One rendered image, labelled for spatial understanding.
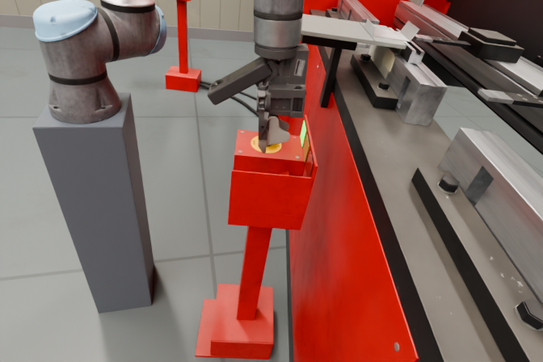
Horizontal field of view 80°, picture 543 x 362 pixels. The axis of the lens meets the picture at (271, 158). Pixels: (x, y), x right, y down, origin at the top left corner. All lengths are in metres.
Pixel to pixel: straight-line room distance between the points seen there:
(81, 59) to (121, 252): 0.59
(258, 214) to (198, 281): 0.77
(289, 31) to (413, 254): 0.35
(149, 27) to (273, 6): 0.42
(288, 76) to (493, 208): 0.35
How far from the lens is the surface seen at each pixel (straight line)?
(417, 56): 0.86
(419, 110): 0.77
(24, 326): 1.48
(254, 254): 0.91
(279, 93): 0.54
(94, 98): 0.83
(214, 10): 4.01
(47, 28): 0.79
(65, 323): 1.43
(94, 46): 0.80
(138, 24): 0.84
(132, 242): 1.08
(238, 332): 1.19
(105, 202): 0.97
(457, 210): 0.53
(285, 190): 0.64
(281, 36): 0.50
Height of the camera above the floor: 1.19
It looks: 36 degrees down
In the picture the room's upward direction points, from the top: 9 degrees clockwise
